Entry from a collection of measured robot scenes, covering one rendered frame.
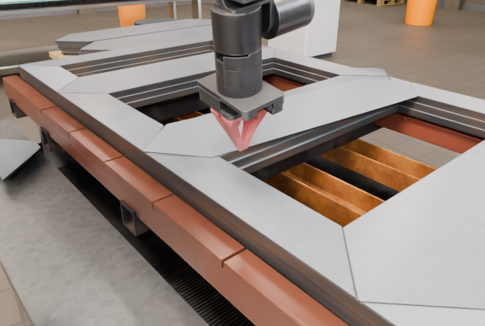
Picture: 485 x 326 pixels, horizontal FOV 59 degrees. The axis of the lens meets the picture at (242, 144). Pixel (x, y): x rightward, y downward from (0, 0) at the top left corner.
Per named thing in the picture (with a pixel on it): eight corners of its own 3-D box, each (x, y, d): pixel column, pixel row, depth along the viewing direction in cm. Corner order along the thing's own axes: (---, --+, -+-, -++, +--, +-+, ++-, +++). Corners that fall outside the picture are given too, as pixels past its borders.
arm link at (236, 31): (199, -4, 48) (229, 9, 44) (247, -18, 51) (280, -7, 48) (204, 53, 52) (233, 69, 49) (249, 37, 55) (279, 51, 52)
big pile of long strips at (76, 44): (207, 28, 222) (207, 16, 220) (260, 40, 195) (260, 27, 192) (48, 51, 176) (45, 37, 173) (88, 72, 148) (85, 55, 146)
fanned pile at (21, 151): (15, 128, 132) (12, 116, 130) (61, 177, 105) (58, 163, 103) (-30, 139, 125) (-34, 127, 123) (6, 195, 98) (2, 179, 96)
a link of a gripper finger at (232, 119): (241, 125, 65) (238, 68, 59) (272, 147, 61) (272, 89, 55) (203, 143, 62) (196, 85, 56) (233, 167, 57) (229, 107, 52)
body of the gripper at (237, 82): (236, 76, 60) (233, 25, 56) (286, 106, 54) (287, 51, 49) (197, 92, 57) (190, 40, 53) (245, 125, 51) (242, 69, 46)
